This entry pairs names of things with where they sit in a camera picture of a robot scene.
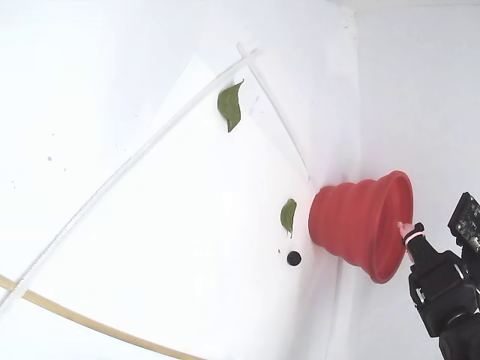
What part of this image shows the black camera circuit board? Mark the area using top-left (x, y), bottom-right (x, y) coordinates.
top-left (447, 192), bottom-right (480, 253)

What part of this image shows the small green leaf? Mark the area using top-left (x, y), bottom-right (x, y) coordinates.
top-left (280, 198), bottom-right (298, 239)

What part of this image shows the thin wooden stick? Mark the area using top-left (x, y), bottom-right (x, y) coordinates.
top-left (0, 273), bottom-right (207, 360)

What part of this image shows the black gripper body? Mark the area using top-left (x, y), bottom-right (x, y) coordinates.
top-left (408, 250), bottom-right (480, 338)

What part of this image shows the pink-covered gripper finger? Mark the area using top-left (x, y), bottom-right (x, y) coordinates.
top-left (396, 220), bottom-right (455, 275)

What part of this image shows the long white ribbed strip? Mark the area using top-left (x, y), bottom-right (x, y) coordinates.
top-left (0, 48), bottom-right (262, 318)

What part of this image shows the white paper sheet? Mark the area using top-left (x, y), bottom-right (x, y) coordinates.
top-left (143, 54), bottom-right (341, 360)

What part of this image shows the large green leaf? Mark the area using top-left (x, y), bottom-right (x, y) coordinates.
top-left (217, 78), bottom-right (245, 134)

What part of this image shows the red collapsible silicone cup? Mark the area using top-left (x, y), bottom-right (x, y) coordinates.
top-left (307, 169), bottom-right (416, 285)

